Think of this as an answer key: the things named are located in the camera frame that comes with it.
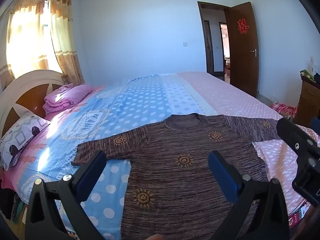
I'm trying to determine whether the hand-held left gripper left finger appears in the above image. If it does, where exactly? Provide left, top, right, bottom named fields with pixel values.
left=24, top=151, right=108, bottom=240

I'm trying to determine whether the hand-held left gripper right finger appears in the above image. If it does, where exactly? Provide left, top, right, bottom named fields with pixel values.
left=208, top=151, right=290, bottom=240

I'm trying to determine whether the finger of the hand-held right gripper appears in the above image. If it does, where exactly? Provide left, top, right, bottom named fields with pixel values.
left=277, top=117, right=320, bottom=166

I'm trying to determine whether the brown knitted sweater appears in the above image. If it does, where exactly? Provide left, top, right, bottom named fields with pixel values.
left=71, top=113, right=288, bottom=240

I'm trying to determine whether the red patterned cloth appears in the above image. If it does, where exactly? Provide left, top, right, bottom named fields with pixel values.
left=270, top=102, right=298, bottom=118

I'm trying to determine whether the wooden cabinet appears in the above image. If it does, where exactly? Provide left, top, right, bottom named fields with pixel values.
left=292, top=74, right=320, bottom=128

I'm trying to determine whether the green packet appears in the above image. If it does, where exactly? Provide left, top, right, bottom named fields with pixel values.
left=300, top=69, right=315, bottom=81

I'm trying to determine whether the pink dotted bedsheet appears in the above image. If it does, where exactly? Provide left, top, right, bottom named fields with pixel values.
left=177, top=71, right=320, bottom=228

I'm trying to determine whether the patterned pillow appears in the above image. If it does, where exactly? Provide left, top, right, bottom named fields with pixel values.
left=0, top=110, right=50, bottom=171

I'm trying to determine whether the folded pink blanket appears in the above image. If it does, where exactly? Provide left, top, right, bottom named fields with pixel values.
left=43, top=84, right=93, bottom=114

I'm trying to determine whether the brown wooden door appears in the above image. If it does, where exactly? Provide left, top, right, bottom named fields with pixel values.
left=229, top=2, right=259, bottom=97

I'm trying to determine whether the blue polka dot blanket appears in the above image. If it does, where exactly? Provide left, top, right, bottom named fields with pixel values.
left=19, top=72, right=218, bottom=240

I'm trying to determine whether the cream and wood headboard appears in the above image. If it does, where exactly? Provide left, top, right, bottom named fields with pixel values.
left=0, top=70, right=64, bottom=138

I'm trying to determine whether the red paper door decoration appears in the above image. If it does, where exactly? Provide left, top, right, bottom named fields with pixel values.
left=237, top=18, right=250, bottom=34

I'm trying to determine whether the brown door frame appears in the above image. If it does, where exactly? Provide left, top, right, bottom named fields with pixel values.
left=197, top=1, right=232, bottom=81

